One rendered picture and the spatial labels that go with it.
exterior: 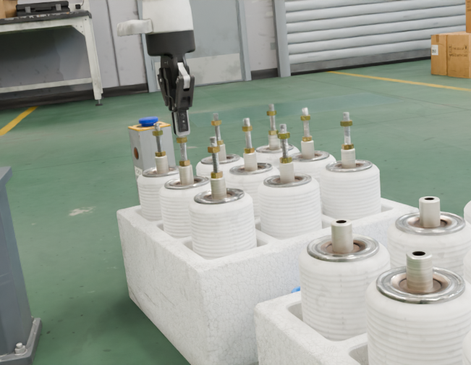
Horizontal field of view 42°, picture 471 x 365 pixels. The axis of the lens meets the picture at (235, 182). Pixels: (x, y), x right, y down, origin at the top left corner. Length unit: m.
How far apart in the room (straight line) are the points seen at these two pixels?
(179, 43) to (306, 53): 5.23
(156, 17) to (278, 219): 0.35
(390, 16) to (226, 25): 1.64
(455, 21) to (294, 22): 1.69
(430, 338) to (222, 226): 0.41
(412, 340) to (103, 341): 0.66
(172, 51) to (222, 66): 5.08
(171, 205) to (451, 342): 0.55
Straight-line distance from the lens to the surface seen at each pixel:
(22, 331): 1.08
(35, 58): 5.98
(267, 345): 0.71
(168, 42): 0.94
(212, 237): 0.87
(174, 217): 0.97
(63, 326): 1.17
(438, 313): 0.53
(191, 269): 0.85
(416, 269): 0.55
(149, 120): 1.25
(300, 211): 0.92
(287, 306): 0.70
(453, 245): 0.69
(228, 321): 0.87
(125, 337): 1.09
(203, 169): 1.12
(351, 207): 0.98
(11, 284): 1.05
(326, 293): 0.63
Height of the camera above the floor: 0.48
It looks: 14 degrees down
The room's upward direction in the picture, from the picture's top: 6 degrees counter-clockwise
